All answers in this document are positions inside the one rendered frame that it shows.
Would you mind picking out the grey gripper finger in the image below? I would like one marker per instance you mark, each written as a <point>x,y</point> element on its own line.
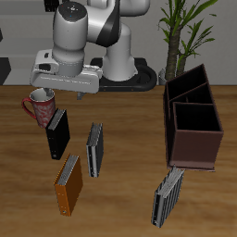
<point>47,91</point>
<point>80,95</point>

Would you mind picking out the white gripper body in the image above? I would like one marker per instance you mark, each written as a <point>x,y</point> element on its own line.
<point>66,79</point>

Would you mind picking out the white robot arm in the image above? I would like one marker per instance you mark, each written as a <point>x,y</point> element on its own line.
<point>117,52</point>

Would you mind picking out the black book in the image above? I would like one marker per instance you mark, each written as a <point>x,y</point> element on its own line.
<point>59,135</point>

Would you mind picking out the dark grey striped book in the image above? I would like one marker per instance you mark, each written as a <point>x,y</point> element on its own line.
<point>168,197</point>
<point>95,150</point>

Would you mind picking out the orange book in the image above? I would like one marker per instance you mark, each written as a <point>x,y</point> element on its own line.
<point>69,185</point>

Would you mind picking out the dark brown desk caddy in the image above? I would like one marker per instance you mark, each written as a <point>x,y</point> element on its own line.
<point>193,123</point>

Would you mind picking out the red patterned mug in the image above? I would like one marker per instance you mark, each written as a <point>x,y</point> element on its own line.
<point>42,108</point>

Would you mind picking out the green pot plant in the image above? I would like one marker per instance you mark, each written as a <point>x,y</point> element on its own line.
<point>182,37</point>

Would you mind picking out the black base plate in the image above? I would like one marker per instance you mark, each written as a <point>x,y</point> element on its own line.
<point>145,78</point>

